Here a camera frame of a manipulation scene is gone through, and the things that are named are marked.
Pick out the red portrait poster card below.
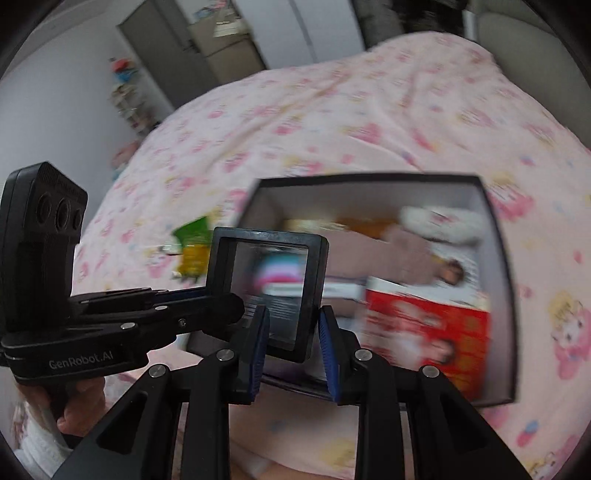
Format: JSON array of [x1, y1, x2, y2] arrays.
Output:
[[360, 277, 491, 400]]

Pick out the green yellow corn snack bag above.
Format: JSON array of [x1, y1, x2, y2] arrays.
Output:
[[172, 216, 212, 279]]

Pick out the black square frame case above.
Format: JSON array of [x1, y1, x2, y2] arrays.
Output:
[[206, 227, 329, 363]]

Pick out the person's left hand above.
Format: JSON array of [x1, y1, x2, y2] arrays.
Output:
[[16, 377, 107, 437]]

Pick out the beige pink cloth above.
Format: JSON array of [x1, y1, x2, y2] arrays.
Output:
[[325, 227, 441, 284]]

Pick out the black cardboard storage box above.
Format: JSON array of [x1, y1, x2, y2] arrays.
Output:
[[232, 172, 519, 407]]

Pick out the white fluffy plush toy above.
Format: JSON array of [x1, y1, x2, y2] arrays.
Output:
[[399, 206, 486, 245]]

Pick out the cluttered white shelf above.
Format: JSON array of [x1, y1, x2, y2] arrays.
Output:
[[109, 57, 159, 138]]

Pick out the grey cabinet with boxes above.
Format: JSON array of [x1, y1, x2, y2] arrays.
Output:
[[117, 1, 266, 109]]

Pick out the grey padded headboard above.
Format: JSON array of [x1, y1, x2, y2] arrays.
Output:
[[466, 1, 590, 146]]

